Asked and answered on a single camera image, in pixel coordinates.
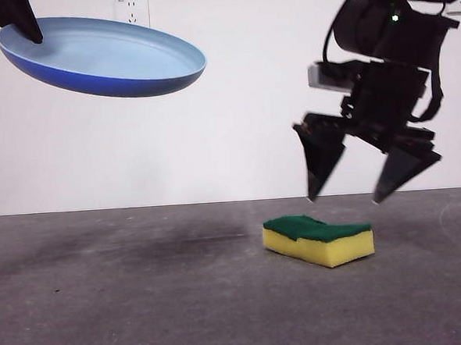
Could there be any yellow sponge green scouring pad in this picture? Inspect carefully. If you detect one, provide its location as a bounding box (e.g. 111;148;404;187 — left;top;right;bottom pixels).
262;210;377;273

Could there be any right wrist grey camera box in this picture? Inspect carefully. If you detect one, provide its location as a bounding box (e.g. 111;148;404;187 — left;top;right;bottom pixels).
307;59;354;95

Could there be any blue round plate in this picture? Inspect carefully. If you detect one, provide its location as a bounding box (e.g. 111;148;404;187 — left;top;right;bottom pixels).
0;8;209;107

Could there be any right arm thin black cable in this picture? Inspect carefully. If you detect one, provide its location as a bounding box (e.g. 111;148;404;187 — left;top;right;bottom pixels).
319;0;374;64

